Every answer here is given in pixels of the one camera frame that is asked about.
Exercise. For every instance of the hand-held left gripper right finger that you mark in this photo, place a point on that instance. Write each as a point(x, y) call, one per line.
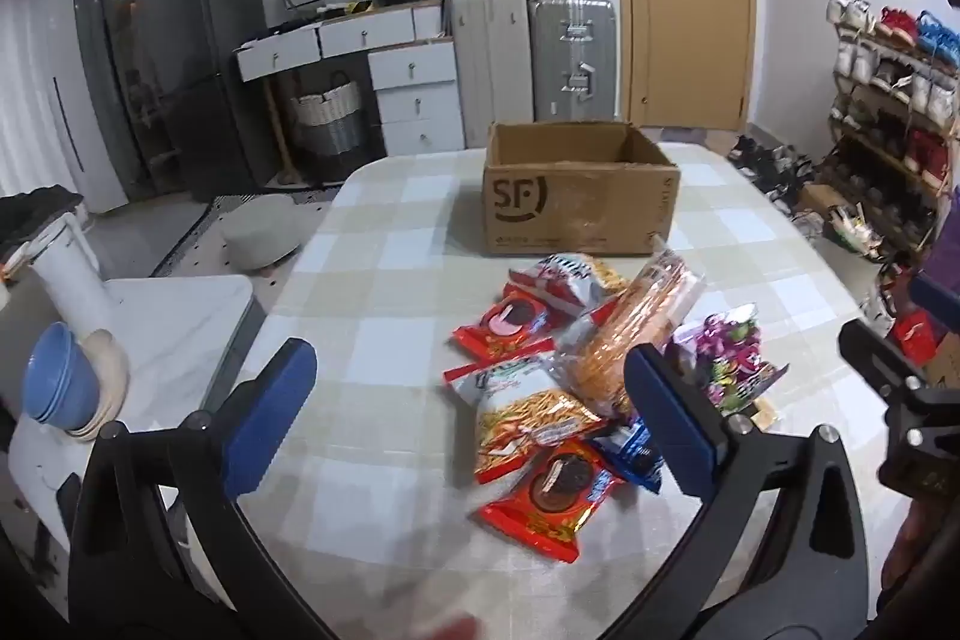
point(667, 419)

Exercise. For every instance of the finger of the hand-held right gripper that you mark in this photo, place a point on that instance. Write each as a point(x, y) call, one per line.
point(934, 296)
point(881, 355)

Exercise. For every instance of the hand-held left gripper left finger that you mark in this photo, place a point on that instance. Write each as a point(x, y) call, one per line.
point(274, 419)

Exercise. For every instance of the blue cookie packet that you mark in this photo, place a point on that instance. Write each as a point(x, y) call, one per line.
point(626, 452)

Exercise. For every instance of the purple candy bag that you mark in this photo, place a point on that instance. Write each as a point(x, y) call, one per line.
point(724, 347)

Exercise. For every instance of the orange cracker pack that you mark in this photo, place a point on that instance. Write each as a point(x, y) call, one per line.
point(630, 332)

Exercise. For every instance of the red cookie packet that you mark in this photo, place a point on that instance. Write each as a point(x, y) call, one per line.
point(510, 325)
point(551, 497)

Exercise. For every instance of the noodle stick snack bag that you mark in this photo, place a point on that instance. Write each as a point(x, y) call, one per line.
point(517, 422)

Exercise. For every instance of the red cone snack bag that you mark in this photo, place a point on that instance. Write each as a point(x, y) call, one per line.
point(562, 276)

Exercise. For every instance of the cardboard box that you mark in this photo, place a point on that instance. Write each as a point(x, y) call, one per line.
point(570, 212)

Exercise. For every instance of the red box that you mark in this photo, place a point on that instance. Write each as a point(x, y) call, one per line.
point(919, 340)

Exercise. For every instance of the checked tablecloth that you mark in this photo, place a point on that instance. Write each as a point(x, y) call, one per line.
point(375, 310)

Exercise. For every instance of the cream ceramic bowl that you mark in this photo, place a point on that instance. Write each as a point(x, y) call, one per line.
point(112, 377)

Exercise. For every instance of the wooden shoe rack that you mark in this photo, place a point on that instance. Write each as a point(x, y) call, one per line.
point(862, 126)

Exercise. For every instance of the grey round pouf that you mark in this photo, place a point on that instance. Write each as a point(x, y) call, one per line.
point(262, 231)

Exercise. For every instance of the black white patterned rug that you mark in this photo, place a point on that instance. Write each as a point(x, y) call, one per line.
point(195, 235)

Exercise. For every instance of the pile of floor shoes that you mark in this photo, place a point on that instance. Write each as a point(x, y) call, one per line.
point(772, 168)

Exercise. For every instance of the shoes on rack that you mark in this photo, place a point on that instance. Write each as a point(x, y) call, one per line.
point(900, 85)

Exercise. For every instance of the blue bowl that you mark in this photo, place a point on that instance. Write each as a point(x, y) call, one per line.
point(60, 377)

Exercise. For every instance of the woven laundry basket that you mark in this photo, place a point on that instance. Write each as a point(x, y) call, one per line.
point(326, 123)

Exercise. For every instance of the black cloth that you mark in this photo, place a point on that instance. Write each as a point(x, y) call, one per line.
point(34, 224)

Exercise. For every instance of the white desk with drawers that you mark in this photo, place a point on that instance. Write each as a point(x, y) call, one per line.
point(412, 85)

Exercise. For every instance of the silver suitcase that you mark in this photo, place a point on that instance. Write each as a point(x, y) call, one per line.
point(574, 55)

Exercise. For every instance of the grey refrigerator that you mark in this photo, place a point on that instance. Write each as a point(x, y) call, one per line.
point(202, 48)

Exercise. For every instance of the white cabinet door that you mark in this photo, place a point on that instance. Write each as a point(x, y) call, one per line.
point(45, 108)

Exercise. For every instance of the cream suitcase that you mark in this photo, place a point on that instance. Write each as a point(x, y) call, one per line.
point(491, 70)

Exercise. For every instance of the dark glass cabinet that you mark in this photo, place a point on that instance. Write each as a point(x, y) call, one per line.
point(105, 48)

